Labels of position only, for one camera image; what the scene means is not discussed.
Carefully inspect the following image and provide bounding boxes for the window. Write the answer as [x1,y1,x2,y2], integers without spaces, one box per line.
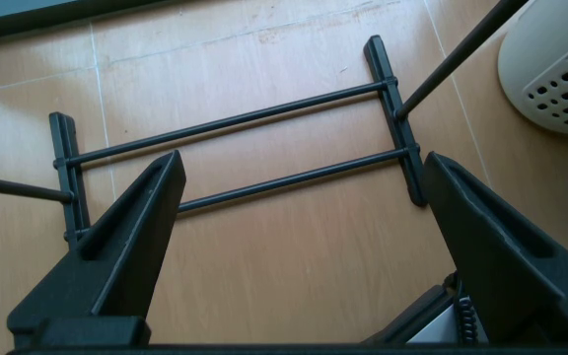
[0,0,177,43]

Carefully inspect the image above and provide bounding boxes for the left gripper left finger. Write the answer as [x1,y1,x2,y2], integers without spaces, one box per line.
[6,150,187,347]

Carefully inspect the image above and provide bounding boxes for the white laundry basket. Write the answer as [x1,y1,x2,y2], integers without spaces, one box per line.
[497,0,568,136]

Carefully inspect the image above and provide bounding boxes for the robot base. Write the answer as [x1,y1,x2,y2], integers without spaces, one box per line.
[360,269,491,346]

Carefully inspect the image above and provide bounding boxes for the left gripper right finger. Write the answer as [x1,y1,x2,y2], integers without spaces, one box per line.
[422,151,568,347]

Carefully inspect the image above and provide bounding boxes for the black clothes rack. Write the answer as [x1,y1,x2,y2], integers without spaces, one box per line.
[0,0,532,250]

